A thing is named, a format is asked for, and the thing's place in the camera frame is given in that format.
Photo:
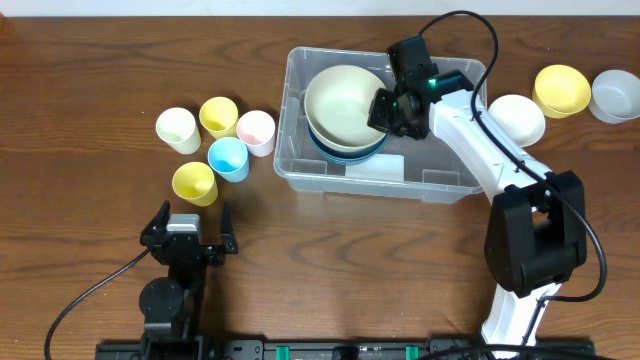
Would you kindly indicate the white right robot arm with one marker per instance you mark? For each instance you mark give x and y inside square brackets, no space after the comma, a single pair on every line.
[535,236]

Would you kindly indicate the light blue cup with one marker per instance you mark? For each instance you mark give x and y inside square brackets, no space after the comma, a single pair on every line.
[229,157]

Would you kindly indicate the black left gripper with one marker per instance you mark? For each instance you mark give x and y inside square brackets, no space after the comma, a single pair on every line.
[187,249]

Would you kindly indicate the small white bowl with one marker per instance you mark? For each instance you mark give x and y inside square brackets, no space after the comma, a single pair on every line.
[520,118]

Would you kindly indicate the clear plastic storage bin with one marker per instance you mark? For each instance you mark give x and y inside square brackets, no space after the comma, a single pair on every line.
[427,169]

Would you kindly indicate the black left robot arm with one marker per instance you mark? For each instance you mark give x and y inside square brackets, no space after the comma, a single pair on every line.
[171,305]

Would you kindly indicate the small yellow bowl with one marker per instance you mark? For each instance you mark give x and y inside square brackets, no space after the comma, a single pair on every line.
[561,91]

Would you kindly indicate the yellow cup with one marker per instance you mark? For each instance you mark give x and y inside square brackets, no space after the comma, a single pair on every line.
[219,116]
[195,182]

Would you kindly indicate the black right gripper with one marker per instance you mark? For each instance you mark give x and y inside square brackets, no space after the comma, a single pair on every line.
[388,116]

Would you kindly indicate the yellow cup rear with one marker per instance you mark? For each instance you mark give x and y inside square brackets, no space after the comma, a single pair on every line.
[219,116]

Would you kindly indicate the large blue bowl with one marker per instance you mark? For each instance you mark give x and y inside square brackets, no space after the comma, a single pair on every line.
[349,159]
[317,143]

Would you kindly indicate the small grey bowl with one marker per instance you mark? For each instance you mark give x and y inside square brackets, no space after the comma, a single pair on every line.
[615,97]

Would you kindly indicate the large cream bowl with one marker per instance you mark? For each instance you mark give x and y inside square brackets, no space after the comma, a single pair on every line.
[337,102]

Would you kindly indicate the cream cup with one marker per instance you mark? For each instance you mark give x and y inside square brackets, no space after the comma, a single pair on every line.
[177,127]

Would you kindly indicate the pink cup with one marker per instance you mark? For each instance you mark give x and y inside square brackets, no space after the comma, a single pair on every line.
[256,129]

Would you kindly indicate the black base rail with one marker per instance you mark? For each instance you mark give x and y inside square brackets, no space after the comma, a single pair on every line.
[325,350]

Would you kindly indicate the yellow cup front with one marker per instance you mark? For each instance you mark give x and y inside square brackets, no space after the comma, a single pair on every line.
[195,182]

